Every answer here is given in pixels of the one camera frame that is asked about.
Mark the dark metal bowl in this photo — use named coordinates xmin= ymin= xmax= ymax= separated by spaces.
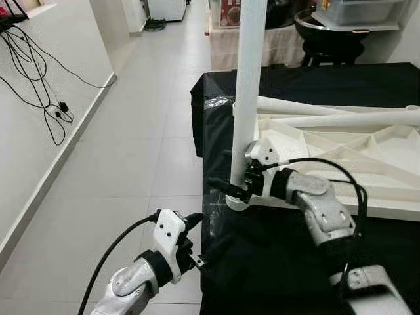
xmin=294 ymin=10 xmax=372 ymax=54

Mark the black wooden stool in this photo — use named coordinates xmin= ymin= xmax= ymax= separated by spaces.
xmin=301 ymin=43 xmax=369 ymax=67

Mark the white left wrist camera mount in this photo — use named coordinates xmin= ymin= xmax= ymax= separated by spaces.
xmin=152 ymin=210 xmax=188 ymax=284

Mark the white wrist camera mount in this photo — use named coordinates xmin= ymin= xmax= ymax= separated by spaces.
xmin=246 ymin=140 xmax=281 ymax=198
xmin=152 ymin=210 xmax=188 ymax=284

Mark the beige fringed cloth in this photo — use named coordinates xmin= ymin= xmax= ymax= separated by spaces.
xmin=209 ymin=26 xmax=306 ymax=70

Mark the red printed box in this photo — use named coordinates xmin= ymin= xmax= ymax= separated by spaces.
xmin=219 ymin=0 xmax=243 ymax=28

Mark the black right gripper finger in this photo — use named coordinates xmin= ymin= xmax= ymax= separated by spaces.
xmin=208 ymin=177 xmax=250 ymax=199

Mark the white plastic table leg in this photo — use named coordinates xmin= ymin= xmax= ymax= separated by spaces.
xmin=272 ymin=108 xmax=420 ymax=129
xmin=230 ymin=0 xmax=268 ymax=191
xmin=256 ymin=96 xmax=356 ymax=116

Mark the white floor appliance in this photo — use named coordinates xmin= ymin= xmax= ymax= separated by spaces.
xmin=148 ymin=0 xmax=189 ymax=22

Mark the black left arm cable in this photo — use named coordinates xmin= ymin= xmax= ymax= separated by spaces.
xmin=79 ymin=213 xmax=161 ymax=315

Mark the black router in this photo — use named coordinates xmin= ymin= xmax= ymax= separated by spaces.
xmin=0 ymin=0 xmax=28 ymax=32

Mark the black tablecloth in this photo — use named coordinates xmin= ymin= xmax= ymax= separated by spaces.
xmin=190 ymin=64 xmax=420 ymax=315

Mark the black floor cable bundle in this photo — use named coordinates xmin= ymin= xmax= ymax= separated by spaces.
xmin=144 ymin=20 xmax=167 ymax=33

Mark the black wall cable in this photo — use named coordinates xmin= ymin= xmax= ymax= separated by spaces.
xmin=7 ymin=26 xmax=117 ymax=89
xmin=0 ymin=30 xmax=74 ymax=146

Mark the white plastic table top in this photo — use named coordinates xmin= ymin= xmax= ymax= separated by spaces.
xmin=226 ymin=105 xmax=420 ymax=221

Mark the white cabinet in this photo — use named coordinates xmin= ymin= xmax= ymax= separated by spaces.
xmin=123 ymin=0 xmax=149 ymax=35

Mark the clear plastic drawer box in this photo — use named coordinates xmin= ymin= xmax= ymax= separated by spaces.
xmin=312 ymin=0 xmax=411 ymax=31

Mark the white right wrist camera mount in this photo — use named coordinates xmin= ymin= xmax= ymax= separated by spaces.
xmin=246 ymin=140 xmax=281 ymax=198

